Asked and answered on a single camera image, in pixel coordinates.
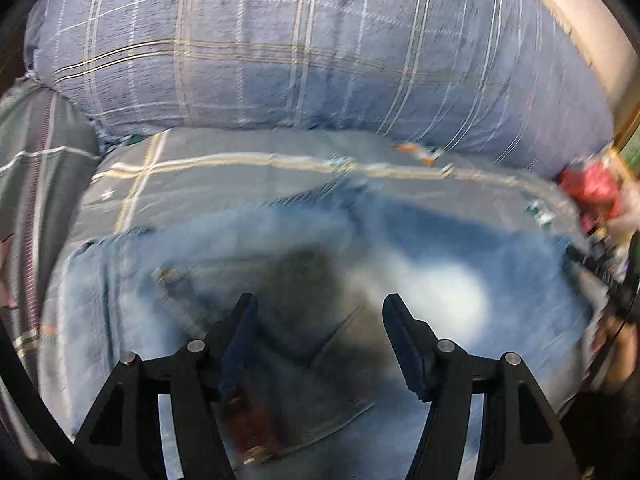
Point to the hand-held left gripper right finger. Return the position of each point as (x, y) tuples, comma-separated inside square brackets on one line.
[(405, 355)]

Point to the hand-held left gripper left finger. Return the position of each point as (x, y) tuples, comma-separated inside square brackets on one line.
[(240, 347)]

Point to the blue denim pants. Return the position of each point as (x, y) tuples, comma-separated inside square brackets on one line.
[(450, 285)]

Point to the person's right forearm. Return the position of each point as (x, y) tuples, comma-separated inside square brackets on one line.
[(617, 355)]

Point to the red packet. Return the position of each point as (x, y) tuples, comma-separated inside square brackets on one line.
[(595, 185)]

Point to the grey plaid bed sheet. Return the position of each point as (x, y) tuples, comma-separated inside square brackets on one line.
[(200, 180)]

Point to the green striped cloth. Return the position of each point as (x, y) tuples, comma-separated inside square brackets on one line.
[(45, 160)]

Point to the blue plaid pillow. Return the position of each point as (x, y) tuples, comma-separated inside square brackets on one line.
[(300, 60)]

